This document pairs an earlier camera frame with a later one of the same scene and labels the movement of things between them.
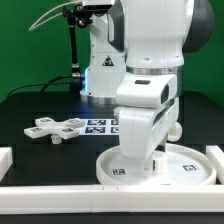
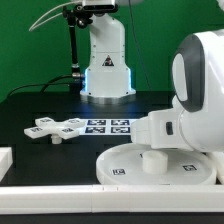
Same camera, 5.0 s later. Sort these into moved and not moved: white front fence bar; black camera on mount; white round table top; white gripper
Moved: white gripper
Not moved: white front fence bar; white round table top; black camera on mount
